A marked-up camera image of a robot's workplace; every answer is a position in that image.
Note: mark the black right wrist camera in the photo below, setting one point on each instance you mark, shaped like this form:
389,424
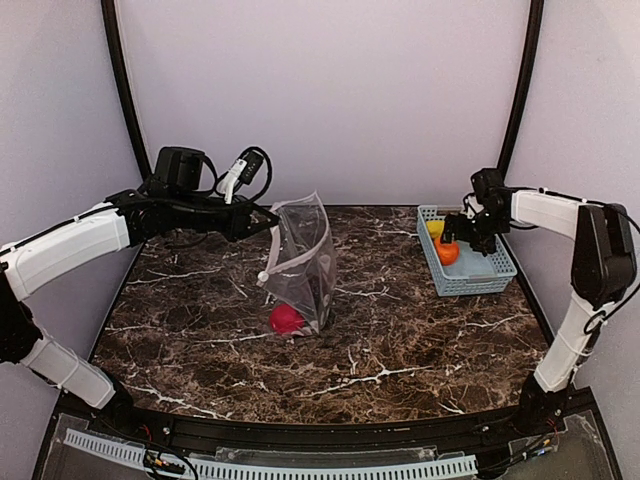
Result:
480,185

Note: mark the red apple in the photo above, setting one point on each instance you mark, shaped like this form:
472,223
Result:
285,320

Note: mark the black frame post right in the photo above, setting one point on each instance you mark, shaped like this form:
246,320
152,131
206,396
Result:
525,74

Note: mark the orange fruit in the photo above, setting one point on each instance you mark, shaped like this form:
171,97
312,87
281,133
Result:
447,253

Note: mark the light blue cable duct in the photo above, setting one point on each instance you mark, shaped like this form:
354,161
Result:
229,463

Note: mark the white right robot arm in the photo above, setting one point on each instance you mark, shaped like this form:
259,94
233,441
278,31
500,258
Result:
600,263

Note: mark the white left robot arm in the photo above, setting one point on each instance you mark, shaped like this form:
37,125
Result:
55,284

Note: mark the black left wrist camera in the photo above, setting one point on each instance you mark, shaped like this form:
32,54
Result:
242,173

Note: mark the black front rail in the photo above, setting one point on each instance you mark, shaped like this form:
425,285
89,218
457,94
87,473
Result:
486,433

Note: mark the white zipper slider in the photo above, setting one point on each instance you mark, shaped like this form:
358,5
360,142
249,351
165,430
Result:
263,277

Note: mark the black frame post left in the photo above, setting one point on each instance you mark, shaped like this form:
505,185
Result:
123,87

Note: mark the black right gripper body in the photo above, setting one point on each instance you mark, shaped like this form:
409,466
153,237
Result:
470,230

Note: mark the light blue perforated basket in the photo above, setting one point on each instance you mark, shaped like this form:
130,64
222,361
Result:
471,273

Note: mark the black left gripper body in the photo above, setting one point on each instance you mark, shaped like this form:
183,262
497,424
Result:
236,223

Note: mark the black frame post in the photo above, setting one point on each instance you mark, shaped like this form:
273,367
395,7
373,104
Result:
123,87
525,74

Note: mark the clear zip top bag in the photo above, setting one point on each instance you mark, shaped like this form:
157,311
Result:
302,261

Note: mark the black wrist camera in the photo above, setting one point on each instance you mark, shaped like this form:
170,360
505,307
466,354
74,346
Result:
480,185
242,173

